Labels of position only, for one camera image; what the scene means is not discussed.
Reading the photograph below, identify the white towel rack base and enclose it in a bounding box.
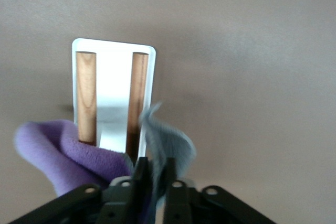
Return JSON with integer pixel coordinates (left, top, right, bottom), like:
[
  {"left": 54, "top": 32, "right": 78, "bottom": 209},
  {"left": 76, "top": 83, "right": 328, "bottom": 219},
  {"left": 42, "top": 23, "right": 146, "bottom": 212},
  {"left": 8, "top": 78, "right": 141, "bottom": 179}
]
[{"left": 71, "top": 37, "right": 158, "bottom": 162}]

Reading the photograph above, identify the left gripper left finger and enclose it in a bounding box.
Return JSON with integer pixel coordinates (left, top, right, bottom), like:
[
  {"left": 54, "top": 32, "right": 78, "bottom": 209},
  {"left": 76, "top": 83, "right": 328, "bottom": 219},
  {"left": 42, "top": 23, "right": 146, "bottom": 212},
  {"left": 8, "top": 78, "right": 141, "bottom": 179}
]
[{"left": 7, "top": 157, "right": 151, "bottom": 224}]

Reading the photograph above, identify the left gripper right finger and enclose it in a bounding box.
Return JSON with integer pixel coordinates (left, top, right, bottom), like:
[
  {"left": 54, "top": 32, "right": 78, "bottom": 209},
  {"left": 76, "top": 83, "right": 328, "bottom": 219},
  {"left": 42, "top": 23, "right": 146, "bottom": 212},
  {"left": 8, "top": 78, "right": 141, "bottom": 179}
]
[{"left": 162, "top": 157, "right": 276, "bottom": 224}]

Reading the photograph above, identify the wooden rack rod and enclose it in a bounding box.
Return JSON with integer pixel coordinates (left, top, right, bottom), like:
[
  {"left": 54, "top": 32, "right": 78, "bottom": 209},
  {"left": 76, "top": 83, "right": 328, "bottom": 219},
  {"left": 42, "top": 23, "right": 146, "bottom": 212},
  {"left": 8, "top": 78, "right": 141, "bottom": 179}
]
[
  {"left": 76, "top": 51, "right": 98, "bottom": 146},
  {"left": 125, "top": 51, "right": 150, "bottom": 162}
]

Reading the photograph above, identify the purple and grey towel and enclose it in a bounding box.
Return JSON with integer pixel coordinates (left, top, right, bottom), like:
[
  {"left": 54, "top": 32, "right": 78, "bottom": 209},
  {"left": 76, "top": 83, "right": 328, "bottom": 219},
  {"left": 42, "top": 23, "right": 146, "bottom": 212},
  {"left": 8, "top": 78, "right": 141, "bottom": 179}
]
[{"left": 14, "top": 102, "right": 197, "bottom": 224}]

